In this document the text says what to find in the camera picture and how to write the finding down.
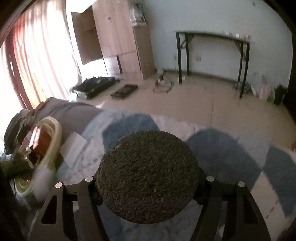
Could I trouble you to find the dark grey round felt mat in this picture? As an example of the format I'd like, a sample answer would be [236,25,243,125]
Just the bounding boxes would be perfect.
[95,130,200,224]

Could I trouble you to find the blue white checkered blanket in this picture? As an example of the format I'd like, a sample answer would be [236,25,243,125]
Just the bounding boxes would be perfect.
[33,110,295,240]

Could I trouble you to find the cream oval plastic tray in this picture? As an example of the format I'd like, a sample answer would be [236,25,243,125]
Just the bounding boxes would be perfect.
[31,116,62,180]

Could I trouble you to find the grey sofa cushion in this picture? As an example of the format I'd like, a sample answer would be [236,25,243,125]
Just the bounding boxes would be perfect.
[35,97,102,143]

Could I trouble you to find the dark green trash bin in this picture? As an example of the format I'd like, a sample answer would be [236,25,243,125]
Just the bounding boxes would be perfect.
[273,84,287,105]

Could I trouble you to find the pink white plastic bag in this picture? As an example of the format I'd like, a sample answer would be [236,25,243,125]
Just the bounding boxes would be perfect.
[251,72,275,102]

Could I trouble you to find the black open case on floor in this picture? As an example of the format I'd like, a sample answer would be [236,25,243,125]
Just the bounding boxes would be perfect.
[70,77,116,100]

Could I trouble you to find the small black tray on floor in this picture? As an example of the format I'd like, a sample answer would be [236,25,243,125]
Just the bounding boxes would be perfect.
[110,84,138,99]

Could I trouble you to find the red sheer curtain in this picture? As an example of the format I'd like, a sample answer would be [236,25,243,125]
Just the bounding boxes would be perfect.
[2,1,82,109]

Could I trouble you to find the black folding table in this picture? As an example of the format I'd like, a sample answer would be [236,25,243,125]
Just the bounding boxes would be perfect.
[175,30,250,98]

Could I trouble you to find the wooden wardrobe cabinet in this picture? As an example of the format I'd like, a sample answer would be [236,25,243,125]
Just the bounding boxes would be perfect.
[66,1,155,80]

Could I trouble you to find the items stacked on cabinet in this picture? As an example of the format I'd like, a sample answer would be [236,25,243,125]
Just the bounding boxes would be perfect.
[129,3,147,27]

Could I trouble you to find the tangled cable on floor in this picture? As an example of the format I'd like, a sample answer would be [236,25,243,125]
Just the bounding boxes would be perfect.
[152,69,175,95]

